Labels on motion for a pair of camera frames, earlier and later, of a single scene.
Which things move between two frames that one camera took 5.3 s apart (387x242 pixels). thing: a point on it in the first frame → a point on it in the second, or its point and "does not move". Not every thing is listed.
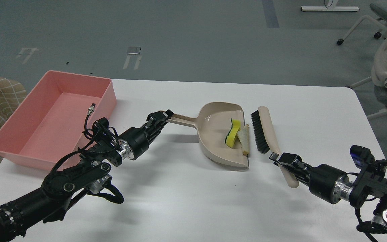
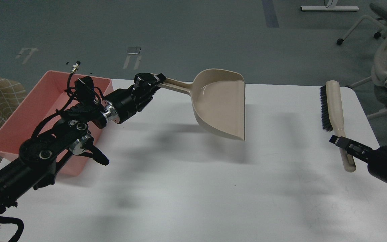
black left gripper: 134,140 → 119,105
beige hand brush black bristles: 267,140 → 333,119
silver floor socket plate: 134,50 does not move
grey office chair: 385,18 does not move
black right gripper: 326,183 → 386,163
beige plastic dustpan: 212,124 → 218,98
